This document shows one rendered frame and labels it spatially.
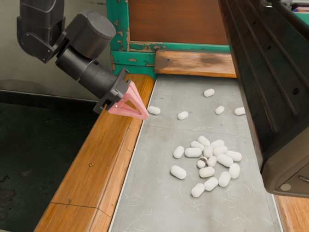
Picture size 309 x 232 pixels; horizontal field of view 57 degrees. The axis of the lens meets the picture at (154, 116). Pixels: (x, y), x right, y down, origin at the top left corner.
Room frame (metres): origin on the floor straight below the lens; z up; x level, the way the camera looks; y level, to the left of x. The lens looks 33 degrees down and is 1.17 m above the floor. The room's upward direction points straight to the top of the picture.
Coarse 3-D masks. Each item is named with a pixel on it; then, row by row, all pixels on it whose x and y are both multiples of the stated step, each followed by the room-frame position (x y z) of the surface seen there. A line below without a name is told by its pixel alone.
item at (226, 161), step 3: (219, 156) 0.48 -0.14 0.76; (222, 156) 0.48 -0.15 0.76; (225, 156) 0.48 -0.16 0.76; (219, 159) 0.48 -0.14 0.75; (222, 159) 0.47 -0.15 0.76; (225, 159) 0.47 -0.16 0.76; (228, 159) 0.47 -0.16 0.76; (231, 159) 0.47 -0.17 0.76; (219, 162) 0.48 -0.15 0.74; (222, 162) 0.47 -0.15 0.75; (225, 162) 0.47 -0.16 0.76; (228, 162) 0.46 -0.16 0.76; (231, 162) 0.46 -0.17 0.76; (225, 165) 0.47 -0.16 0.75; (228, 165) 0.46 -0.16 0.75
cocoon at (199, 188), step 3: (198, 183) 0.40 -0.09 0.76; (195, 186) 0.39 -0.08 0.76; (198, 186) 0.39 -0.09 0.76; (201, 186) 0.39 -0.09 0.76; (204, 186) 0.40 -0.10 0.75; (192, 189) 0.39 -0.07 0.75; (195, 189) 0.39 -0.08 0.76; (198, 189) 0.39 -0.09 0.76; (201, 189) 0.39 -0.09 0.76; (204, 189) 0.39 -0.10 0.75; (192, 192) 0.38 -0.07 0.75; (195, 192) 0.38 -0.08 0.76; (198, 192) 0.38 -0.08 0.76; (201, 192) 0.39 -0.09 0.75; (195, 195) 0.38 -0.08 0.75; (198, 195) 0.38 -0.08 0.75
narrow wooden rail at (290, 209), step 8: (280, 200) 0.35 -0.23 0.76; (288, 200) 0.35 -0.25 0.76; (296, 200) 0.35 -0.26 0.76; (304, 200) 0.35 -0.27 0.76; (280, 208) 0.34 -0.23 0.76; (288, 208) 0.34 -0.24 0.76; (296, 208) 0.34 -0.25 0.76; (304, 208) 0.34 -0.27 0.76; (280, 216) 0.33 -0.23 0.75; (288, 216) 0.32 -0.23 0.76; (296, 216) 0.32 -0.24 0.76; (304, 216) 0.32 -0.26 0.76; (288, 224) 0.30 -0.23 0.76; (296, 224) 0.30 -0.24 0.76; (304, 224) 0.30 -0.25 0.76
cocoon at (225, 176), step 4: (224, 172) 0.43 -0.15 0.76; (228, 172) 0.43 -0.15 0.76; (220, 176) 0.42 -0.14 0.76; (224, 176) 0.42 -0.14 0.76; (228, 176) 0.42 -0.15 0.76; (220, 180) 0.41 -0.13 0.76; (224, 180) 0.41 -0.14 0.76; (228, 180) 0.41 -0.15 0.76; (220, 184) 0.41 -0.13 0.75; (224, 184) 0.40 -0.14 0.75
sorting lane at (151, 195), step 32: (160, 96) 0.80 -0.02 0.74; (192, 96) 0.80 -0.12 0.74; (224, 96) 0.80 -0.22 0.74; (160, 128) 0.62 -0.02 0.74; (192, 128) 0.62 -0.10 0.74; (224, 128) 0.62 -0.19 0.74; (160, 160) 0.49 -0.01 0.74; (192, 160) 0.49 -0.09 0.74; (256, 160) 0.49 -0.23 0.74; (128, 192) 0.39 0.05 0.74; (160, 192) 0.39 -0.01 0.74; (224, 192) 0.39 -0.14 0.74; (256, 192) 0.39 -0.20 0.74; (128, 224) 0.32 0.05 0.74; (160, 224) 0.32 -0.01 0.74; (192, 224) 0.32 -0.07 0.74; (224, 224) 0.32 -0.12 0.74; (256, 224) 0.32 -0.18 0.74
